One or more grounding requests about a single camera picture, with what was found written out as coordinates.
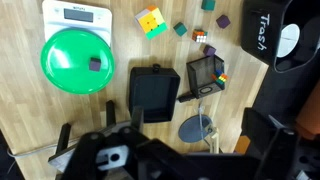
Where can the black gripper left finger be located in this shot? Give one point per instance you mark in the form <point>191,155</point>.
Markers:
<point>137,116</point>

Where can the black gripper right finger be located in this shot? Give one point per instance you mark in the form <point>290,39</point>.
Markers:
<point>256,130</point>

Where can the black inline lamp switch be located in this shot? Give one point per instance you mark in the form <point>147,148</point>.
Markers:
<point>186,97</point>

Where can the black fabric open box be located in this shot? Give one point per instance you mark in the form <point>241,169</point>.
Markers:
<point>153,96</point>

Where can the colourful Rubik's cube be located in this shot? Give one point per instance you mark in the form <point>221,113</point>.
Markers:
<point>220,77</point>

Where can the green round plate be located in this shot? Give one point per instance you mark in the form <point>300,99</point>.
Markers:
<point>66,70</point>

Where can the large pastel puzzle cube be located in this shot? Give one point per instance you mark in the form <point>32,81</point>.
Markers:
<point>151,22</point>

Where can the white round item in bin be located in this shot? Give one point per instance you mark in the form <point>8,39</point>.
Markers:
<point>288,40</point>

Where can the small dark green cube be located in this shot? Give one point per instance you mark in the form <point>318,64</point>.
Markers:
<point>208,4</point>
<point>180,29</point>

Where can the small white-faced puzzle cube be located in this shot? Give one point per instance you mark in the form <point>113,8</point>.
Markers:
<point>199,35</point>

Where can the black trash bin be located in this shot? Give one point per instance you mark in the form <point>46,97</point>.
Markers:
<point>258,23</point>

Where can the white kitchen scale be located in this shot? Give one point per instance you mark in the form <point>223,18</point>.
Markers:
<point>55,20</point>

